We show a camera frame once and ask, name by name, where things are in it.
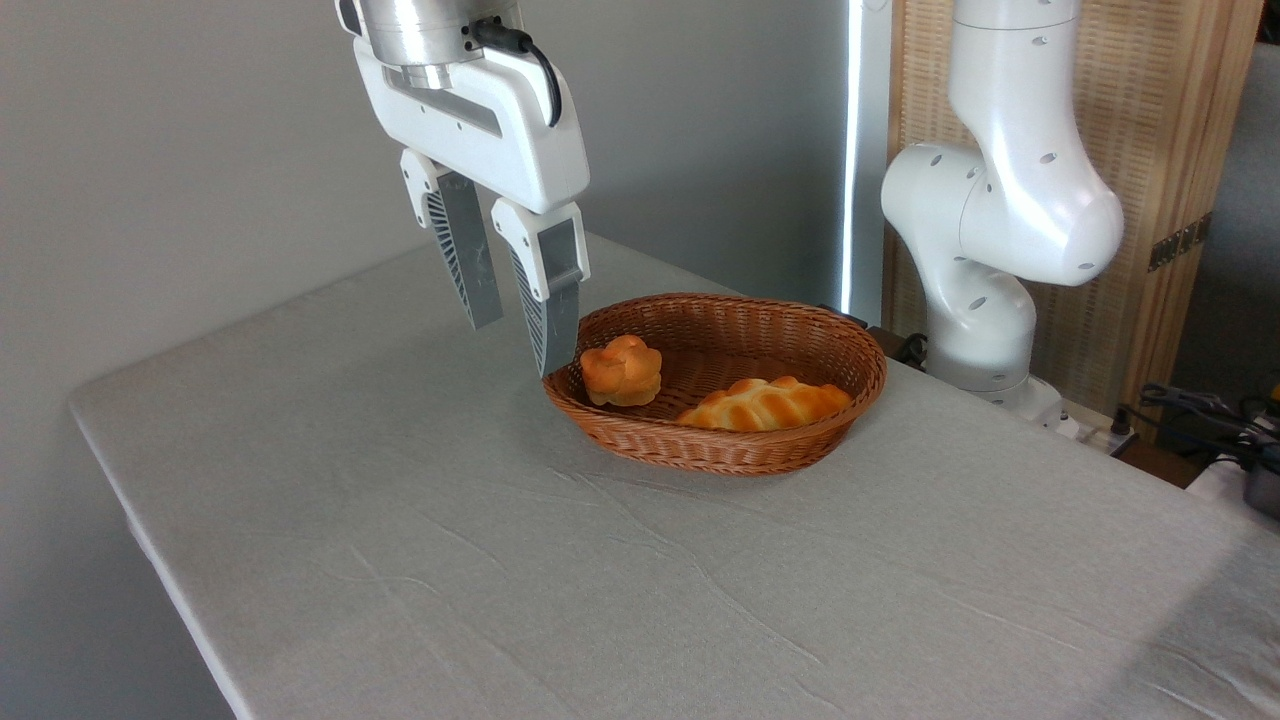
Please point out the long braided bread loaf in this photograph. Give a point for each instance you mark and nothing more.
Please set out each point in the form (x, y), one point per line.
(765, 405)

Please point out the flower-shaped bread bun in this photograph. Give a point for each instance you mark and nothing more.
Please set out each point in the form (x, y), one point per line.
(622, 372)

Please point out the black clamp behind basket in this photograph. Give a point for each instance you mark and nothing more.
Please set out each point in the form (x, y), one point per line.
(900, 347)

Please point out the white vertical post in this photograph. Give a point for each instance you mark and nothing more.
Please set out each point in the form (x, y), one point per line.
(868, 150)

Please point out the brown wicker basket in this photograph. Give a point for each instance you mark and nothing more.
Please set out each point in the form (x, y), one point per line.
(720, 452)

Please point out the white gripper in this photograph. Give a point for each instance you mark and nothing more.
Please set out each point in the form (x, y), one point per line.
(500, 140)

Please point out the wooden bamboo screen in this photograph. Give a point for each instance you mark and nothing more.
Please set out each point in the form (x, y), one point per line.
(1160, 120)

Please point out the black screen hinge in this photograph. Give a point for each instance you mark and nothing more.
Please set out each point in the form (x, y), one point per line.
(1180, 241)

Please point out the grey tablecloth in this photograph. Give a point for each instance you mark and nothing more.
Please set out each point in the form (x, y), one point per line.
(500, 560)

